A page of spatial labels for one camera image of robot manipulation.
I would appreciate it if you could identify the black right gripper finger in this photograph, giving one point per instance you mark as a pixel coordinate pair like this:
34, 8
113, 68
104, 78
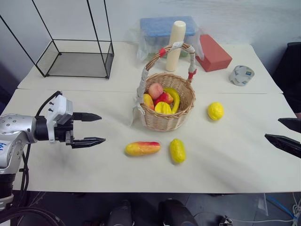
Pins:
291, 123
285, 144

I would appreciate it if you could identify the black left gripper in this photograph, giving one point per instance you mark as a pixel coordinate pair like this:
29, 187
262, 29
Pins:
63, 131

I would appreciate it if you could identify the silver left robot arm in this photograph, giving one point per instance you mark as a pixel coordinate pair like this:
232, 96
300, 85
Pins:
14, 131

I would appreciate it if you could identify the long yellow red mango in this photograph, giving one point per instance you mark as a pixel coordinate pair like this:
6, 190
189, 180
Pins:
142, 148

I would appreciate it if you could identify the white tape roll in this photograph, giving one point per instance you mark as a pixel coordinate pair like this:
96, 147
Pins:
241, 75

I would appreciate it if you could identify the round yellow lemon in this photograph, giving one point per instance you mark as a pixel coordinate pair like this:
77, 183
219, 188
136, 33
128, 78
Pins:
215, 111

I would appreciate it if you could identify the pink peach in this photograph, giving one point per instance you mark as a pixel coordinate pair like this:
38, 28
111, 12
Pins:
155, 90

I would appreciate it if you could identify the yellow starfruit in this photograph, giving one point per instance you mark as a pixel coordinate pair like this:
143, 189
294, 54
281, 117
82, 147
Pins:
164, 108

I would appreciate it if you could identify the red apple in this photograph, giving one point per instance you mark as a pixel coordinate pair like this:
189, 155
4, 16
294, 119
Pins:
165, 97

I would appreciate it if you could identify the dark rounded shape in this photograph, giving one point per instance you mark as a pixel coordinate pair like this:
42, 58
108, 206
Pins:
121, 213
175, 213

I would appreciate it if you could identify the long yellow lemon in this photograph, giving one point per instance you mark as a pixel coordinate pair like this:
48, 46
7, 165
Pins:
177, 150

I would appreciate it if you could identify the yellow green banana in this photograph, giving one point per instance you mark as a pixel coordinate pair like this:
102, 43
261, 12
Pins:
176, 97

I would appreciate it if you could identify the red brick block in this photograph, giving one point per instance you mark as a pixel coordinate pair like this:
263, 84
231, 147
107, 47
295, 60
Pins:
212, 55

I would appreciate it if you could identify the cream cylinder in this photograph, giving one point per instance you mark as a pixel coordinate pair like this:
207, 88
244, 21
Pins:
175, 47

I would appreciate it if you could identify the blue plastic container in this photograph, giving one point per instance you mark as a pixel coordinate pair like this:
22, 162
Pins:
168, 28

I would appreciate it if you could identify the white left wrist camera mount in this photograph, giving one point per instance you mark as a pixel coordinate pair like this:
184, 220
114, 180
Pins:
60, 108

